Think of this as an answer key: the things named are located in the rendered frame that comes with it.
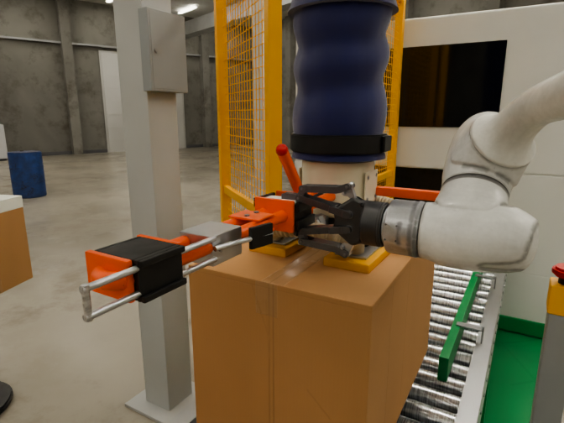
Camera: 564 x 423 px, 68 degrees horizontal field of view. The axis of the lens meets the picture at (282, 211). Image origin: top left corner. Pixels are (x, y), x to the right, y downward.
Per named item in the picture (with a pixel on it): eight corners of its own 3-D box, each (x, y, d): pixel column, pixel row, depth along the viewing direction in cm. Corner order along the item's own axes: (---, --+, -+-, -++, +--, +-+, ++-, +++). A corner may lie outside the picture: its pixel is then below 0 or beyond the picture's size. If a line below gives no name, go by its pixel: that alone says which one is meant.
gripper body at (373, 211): (382, 204, 65) (327, 198, 70) (379, 256, 67) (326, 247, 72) (395, 196, 72) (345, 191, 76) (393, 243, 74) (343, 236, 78)
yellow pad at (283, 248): (314, 219, 126) (314, 203, 125) (345, 223, 121) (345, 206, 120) (248, 251, 98) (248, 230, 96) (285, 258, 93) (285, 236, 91)
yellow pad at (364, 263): (375, 227, 116) (376, 210, 115) (412, 233, 112) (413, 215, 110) (322, 265, 88) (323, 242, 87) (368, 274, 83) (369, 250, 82)
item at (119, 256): (143, 268, 58) (140, 233, 56) (184, 279, 54) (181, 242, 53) (88, 290, 51) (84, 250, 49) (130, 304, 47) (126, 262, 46)
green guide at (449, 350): (486, 247, 269) (488, 233, 267) (504, 249, 264) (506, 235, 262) (436, 379, 135) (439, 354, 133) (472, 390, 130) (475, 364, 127)
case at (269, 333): (310, 320, 148) (311, 209, 139) (427, 350, 129) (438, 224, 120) (195, 427, 98) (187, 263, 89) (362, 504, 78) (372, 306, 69)
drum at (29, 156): (10, 195, 731) (4, 150, 713) (44, 191, 762) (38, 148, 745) (15, 200, 692) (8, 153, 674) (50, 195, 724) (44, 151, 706)
